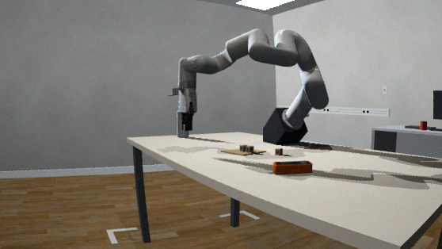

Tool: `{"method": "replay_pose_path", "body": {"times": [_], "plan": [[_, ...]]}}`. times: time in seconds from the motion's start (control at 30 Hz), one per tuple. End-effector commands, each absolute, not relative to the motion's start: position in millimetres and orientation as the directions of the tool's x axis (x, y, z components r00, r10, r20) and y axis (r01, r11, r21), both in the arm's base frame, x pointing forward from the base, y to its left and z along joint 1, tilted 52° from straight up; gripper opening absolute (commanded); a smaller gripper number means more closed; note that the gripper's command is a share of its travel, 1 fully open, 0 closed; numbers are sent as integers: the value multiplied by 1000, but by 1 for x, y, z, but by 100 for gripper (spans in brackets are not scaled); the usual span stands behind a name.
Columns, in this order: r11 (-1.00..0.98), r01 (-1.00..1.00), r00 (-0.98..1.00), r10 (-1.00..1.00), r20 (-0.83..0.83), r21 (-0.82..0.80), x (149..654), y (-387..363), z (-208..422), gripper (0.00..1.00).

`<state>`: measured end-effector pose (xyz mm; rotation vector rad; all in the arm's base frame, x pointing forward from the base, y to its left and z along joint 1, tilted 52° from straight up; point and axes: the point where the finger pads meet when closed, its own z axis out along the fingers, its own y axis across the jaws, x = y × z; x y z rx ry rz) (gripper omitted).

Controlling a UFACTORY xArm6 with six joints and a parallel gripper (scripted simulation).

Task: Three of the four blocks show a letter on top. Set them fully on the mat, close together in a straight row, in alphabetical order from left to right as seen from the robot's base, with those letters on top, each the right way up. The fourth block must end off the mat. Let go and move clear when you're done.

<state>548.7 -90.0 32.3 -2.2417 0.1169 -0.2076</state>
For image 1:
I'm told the tan flat square mat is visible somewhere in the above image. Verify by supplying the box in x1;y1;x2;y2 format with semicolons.
221;148;266;155

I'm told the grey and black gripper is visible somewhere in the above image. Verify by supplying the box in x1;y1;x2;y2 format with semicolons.
179;88;197;131

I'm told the grey bottle with blue cap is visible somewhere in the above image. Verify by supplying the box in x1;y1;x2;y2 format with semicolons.
177;110;189;137

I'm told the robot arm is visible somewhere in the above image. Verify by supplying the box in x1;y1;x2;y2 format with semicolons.
166;29;329;129

